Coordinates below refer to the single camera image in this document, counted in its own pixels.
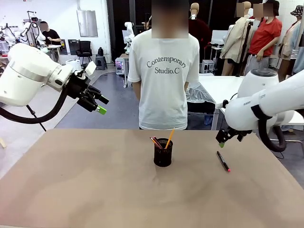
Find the mannequin in beige coat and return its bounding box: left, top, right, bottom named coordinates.
left=219, top=1, right=253, bottom=76

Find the black marker pink cap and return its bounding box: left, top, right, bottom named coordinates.
left=216, top=151, right=231, bottom=172

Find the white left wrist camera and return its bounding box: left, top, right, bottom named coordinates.
left=75, top=61, right=97, bottom=80

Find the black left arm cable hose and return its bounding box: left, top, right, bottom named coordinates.
left=0, top=86, right=70, bottom=125

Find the dark grey step stool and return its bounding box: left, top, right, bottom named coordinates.
left=95, top=55, right=108, bottom=70

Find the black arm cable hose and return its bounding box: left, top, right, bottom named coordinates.
left=0, top=86, right=70, bottom=125
left=251, top=104, right=287, bottom=152

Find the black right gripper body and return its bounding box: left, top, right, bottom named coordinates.
left=222, top=128, right=252, bottom=138

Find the lit computer tower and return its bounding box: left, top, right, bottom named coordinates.
left=115, top=58, right=125, bottom=76

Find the yellow pencil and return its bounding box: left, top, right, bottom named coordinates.
left=149, top=137, right=163, bottom=149
left=165, top=127, right=176, bottom=149

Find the background robot work table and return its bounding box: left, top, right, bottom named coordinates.
left=119, top=53, right=130, bottom=88

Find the white air purifier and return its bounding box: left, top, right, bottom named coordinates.
left=66, top=59, right=83, bottom=71

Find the black mesh pen holder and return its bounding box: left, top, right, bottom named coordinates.
left=153, top=137, right=173, bottom=167

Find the mannequin in maroon top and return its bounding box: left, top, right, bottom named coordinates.
left=189, top=2, right=212, bottom=61

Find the black tripod leg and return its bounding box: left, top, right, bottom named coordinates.
left=26, top=104, right=47, bottom=132

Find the patterned bucket hat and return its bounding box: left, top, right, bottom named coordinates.
left=290, top=5, right=304, bottom=17

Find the white table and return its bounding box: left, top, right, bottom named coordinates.
left=198, top=75, right=304, bottom=146

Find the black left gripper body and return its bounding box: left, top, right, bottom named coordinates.
left=65, top=76, right=95, bottom=102

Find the white desk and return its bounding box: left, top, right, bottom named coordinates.
left=47, top=45, right=63, bottom=65

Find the white computer case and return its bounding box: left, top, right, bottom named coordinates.
left=201, top=59, right=215, bottom=73

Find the grey patterned cloth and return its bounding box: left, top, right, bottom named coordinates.
left=186, top=85, right=216, bottom=105

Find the person in black T-shirt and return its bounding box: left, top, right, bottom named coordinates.
left=39, top=20, right=62, bottom=46

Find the person in red shirt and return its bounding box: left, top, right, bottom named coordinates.
left=244, top=0, right=283, bottom=76

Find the black tripod pole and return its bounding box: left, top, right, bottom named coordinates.
left=236, top=20, right=254, bottom=77

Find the white board panel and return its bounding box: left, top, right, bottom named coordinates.
left=211, top=29, right=228, bottom=45

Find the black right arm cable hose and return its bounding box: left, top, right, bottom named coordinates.
left=251, top=104, right=287, bottom=152

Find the person in white T-shirt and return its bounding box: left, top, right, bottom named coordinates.
left=127, top=0, right=200, bottom=131

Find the mannequin in tan jacket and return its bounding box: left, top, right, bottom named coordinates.
left=277, top=20, right=300, bottom=83

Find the grey wall panel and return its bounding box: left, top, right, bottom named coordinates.
left=76, top=9, right=98, bottom=38

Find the black office chair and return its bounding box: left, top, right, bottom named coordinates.
left=76, top=40, right=93, bottom=64

